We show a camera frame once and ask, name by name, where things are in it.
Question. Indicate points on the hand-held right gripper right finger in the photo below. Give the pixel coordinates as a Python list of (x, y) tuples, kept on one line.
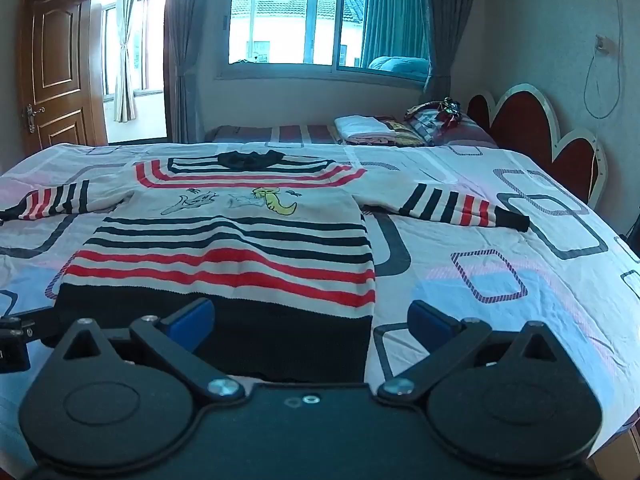
[(430, 324)]

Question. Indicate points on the teal curtain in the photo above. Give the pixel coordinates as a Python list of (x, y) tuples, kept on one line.
[(392, 15)]

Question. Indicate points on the grey curtain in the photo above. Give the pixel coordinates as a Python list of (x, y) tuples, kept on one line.
[(450, 25), (186, 50)]

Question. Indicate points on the sliding glass window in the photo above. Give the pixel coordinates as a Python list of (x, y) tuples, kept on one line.
[(280, 20)]

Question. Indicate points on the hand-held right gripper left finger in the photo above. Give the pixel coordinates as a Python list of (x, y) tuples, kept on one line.
[(192, 321)]

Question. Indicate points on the pale balcony curtain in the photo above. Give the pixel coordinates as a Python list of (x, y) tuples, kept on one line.
[(125, 60)]

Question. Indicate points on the wall socket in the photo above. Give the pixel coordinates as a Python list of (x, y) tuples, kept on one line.
[(604, 44)]

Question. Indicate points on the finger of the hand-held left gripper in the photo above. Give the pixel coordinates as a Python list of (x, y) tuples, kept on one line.
[(30, 330)]

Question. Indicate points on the brown wooden door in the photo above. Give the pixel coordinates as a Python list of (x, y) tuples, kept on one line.
[(55, 60)]

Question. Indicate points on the colourful crumpled cloth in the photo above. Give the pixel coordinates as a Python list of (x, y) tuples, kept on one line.
[(432, 112)]

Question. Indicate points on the patterned white bed sheet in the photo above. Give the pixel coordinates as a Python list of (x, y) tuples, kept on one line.
[(475, 270)]

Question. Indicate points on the folded white cloth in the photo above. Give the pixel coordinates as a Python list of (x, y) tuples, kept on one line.
[(360, 125)]

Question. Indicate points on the light blue quilt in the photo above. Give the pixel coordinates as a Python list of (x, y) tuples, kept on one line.
[(400, 67)]

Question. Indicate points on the maroon pillow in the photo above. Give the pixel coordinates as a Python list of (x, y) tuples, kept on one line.
[(470, 132)]

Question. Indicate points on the red scalloped headboard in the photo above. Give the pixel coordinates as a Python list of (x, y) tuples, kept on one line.
[(525, 120)]

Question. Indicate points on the striped knit sweater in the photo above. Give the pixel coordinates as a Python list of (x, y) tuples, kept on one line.
[(225, 240)]

